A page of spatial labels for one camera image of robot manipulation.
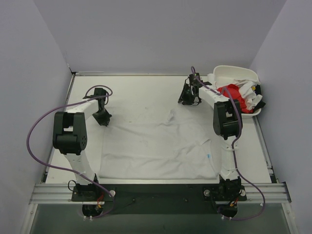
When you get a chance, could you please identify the white plastic laundry basket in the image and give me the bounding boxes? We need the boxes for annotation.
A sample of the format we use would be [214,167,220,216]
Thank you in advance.
[212,65,261,118]

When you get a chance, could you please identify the white t shirt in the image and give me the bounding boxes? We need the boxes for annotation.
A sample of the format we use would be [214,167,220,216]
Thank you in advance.
[99,107,219,180]

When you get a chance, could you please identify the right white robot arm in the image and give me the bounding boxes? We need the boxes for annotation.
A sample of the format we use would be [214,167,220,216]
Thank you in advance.
[178,71,243,180]

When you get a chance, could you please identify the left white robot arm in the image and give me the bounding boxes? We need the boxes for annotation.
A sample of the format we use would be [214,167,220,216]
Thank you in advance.
[53,85,113,201]

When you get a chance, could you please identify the red t shirt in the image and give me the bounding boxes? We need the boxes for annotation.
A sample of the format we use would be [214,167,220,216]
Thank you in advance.
[217,84,253,114]

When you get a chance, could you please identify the white clothes in basket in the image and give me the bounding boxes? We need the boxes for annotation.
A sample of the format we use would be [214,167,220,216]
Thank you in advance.
[207,74,263,114]

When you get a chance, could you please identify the black t shirt in basket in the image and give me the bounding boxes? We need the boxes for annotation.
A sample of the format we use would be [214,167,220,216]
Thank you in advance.
[239,83,266,114]

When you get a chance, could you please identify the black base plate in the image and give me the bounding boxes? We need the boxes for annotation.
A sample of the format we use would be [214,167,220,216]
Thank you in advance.
[71,184,247,216]

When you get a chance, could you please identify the aluminium rail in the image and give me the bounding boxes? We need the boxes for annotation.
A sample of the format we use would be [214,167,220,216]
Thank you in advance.
[30,183,292,204]

